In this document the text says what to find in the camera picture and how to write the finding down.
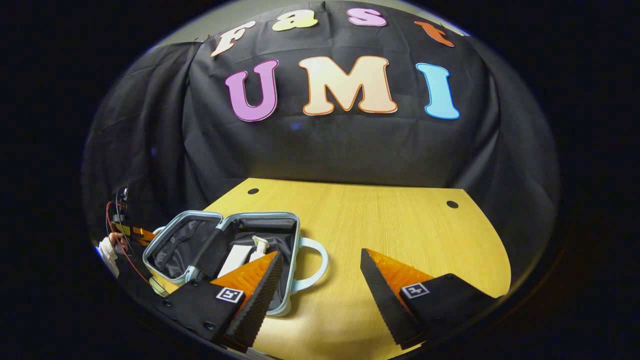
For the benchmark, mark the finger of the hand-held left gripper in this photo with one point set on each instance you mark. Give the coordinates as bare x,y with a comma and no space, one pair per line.
137,233

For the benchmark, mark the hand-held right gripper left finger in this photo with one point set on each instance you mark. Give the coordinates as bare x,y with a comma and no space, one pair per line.
265,295

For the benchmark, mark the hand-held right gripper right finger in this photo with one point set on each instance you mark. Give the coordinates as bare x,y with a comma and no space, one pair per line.
385,300

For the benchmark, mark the white squeeze tube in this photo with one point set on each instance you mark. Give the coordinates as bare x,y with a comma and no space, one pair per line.
235,260

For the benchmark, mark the light blue suitcase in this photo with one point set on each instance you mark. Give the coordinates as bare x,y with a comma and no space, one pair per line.
310,282

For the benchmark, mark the white pump bottle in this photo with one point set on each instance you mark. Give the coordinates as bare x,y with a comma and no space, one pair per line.
259,247

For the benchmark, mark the pale green rounded box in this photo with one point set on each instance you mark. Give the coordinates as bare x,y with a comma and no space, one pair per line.
158,287

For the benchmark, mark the black backdrop cloth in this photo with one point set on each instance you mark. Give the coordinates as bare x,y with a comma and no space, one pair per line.
325,145

